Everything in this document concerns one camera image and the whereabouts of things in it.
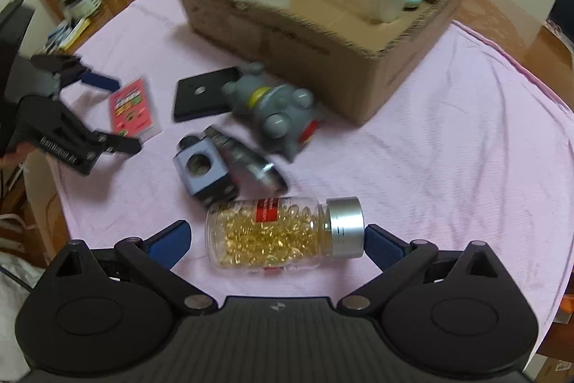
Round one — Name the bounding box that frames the black and blue toy car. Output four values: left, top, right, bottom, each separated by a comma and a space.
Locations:
174, 126, 289, 210

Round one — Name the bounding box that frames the pink towel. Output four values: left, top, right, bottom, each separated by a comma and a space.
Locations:
47, 0, 574, 323

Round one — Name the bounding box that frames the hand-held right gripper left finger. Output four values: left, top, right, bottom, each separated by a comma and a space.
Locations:
42, 219, 217, 316

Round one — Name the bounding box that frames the capsule bottle with silver cap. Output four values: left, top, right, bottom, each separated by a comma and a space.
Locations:
205, 195, 367, 274

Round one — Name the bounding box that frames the black power bank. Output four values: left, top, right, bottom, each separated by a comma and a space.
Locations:
173, 66, 241, 124

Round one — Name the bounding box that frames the dark jar with black lid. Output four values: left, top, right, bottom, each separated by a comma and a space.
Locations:
60, 0, 103, 22

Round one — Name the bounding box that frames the cardboard box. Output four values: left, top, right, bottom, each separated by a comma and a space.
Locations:
173, 0, 467, 126

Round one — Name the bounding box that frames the white cloth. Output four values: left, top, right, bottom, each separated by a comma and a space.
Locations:
0, 253, 46, 383

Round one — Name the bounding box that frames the person's left hand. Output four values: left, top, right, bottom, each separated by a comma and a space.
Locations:
0, 147, 32, 169

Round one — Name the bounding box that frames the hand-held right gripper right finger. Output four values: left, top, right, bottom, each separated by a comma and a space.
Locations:
336, 224, 517, 313

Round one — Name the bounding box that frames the grey elephant toy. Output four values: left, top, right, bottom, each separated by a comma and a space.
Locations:
221, 62, 326, 163

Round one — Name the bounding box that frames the pink card packet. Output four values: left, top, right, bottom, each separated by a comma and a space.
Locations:
109, 78, 163, 142

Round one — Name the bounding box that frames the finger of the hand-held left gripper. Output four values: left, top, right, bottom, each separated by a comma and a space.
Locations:
30, 53, 122, 93
78, 127, 144, 163

